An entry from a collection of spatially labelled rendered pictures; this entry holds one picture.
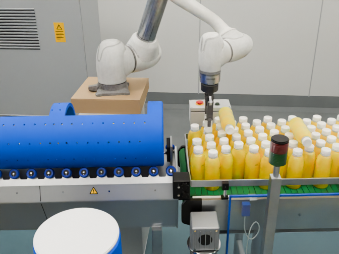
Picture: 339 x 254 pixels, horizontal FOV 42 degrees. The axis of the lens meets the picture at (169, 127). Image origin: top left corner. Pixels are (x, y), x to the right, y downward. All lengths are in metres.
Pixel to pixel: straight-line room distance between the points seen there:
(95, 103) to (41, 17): 1.21
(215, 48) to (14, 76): 2.13
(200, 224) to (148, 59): 1.02
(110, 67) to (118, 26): 2.29
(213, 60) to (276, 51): 2.82
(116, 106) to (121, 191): 0.55
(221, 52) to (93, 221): 0.84
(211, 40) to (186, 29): 2.70
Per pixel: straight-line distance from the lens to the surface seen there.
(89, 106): 2.36
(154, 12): 2.30
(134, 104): 2.30
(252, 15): 4.49
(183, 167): 2.07
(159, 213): 2.05
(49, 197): 2.02
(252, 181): 1.86
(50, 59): 3.47
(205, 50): 1.82
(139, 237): 2.79
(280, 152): 1.59
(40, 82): 3.57
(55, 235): 1.53
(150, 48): 2.40
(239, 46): 1.93
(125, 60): 2.35
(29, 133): 1.88
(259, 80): 4.71
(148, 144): 1.81
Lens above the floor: 2.02
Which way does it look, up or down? 28 degrees down
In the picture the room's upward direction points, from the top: 1 degrees counter-clockwise
